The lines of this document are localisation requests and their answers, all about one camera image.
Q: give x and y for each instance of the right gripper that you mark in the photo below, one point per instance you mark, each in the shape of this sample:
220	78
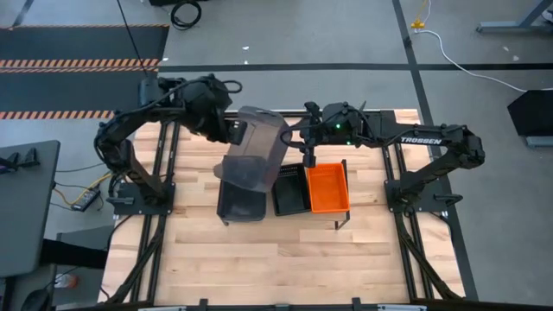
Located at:
341	125

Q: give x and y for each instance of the black metal table frame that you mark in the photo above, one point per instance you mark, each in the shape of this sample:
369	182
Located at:
174	147

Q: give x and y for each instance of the wooden shelf with black legs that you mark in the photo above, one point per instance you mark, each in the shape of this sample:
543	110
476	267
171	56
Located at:
302	217

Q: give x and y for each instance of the grey metal base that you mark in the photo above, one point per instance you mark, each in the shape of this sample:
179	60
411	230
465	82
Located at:
540	141

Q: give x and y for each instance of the dark grey low cabinet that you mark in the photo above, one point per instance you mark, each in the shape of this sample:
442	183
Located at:
78	255

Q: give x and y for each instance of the black triangular desk stand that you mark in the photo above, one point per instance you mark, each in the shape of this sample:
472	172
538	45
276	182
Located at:
30	160
13	162

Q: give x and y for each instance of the yellow plug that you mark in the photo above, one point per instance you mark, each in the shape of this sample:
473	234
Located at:
417	25

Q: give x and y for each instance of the black hazard-striped floor mat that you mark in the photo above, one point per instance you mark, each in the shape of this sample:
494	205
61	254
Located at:
65	43

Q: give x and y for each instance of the black slotted plastic basket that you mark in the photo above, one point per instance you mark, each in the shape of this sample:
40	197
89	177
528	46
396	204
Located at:
290	192

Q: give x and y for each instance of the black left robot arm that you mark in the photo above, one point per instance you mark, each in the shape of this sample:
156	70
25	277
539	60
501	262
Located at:
129	168

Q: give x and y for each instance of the black upright frame bracket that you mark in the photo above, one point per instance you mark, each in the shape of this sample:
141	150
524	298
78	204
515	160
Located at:
364	105

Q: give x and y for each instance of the black power adapter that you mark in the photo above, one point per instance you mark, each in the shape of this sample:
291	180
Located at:
85	201

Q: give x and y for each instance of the clear bottle with orange cap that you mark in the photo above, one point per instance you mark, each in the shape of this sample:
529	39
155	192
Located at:
69	281

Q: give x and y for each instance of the black frame clamp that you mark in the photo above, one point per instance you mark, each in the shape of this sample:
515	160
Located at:
356	302
203	303

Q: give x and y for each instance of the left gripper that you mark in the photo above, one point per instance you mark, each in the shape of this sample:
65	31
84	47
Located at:
216	121

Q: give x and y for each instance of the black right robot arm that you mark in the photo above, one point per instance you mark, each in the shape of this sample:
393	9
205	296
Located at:
421	140

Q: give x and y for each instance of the orange slotted plastic basket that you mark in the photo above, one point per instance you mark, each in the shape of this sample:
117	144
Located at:
328	190

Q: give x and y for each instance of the black floor equipment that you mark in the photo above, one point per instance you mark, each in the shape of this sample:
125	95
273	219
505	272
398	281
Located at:
173	1

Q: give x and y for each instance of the white light bar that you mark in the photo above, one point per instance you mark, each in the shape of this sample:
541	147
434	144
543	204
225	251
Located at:
402	308
162	308

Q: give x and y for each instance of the black box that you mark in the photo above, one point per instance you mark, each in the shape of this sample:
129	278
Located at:
533	114

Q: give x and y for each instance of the dark grey desk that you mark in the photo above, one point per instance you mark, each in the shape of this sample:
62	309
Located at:
26	216

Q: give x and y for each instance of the grey metal table leg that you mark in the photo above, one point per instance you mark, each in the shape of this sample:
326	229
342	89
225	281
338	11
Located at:
510	28

